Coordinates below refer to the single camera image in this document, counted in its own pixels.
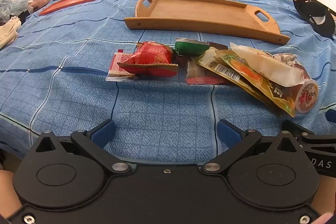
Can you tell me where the small black cloth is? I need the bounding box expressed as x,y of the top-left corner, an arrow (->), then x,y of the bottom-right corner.
10,10 -> 33,25

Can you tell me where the green snack packet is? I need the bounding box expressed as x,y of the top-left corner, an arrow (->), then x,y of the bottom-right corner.
175,38 -> 226,56

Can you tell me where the flat red plastic tray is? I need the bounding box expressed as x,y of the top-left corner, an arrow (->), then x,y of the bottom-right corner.
39,0 -> 108,16

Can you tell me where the wooden tray with handles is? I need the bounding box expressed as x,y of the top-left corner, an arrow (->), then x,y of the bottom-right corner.
124,0 -> 290,45

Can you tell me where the red biscuit packet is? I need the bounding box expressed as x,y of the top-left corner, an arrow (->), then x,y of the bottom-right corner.
106,49 -> 137,81

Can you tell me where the grey white snack packet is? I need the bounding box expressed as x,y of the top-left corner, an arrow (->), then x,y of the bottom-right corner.
273,53 -> 298,65

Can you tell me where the yellow snack packet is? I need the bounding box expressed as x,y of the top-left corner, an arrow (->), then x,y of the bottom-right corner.
197,47 -> 279,109
213,49 -> 296,117

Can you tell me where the red brown snack bar packet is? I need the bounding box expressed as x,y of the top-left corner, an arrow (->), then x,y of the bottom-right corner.
186,56 -> 237,85

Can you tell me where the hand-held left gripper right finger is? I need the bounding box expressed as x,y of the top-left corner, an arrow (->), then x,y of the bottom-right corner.
201,119 -> 302,175

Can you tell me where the beige cloth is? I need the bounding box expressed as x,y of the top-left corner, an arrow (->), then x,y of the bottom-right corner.
0,17 -> 21,49

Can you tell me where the crumpled light blue cloth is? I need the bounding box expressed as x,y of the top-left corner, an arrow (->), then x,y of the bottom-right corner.
0,0 -> 29,22

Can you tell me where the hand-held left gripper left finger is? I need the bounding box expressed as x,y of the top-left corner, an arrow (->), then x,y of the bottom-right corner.
31,119 -> 133,175

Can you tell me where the pink brown soft item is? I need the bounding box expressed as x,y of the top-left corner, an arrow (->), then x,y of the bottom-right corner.
29,0 -> 49,9

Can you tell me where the puffy red snack packet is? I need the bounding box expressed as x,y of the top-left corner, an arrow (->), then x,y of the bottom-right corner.
117,41 -> 179,78

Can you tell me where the person's leg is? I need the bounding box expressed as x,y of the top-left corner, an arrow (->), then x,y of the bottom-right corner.
0,169 -> 23,218

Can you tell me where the white pastry packet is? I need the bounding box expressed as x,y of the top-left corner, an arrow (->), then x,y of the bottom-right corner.
230,42 -> 307,88

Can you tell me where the round jelly cup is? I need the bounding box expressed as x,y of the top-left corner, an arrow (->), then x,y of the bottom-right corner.
286,60 -> 319,114

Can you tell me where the blue checked bedsheet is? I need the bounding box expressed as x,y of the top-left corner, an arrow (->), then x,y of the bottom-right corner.
0,0 -> 336,164

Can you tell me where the black baseball cap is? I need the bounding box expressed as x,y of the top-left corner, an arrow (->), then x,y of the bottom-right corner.
293,0 -> 335,37

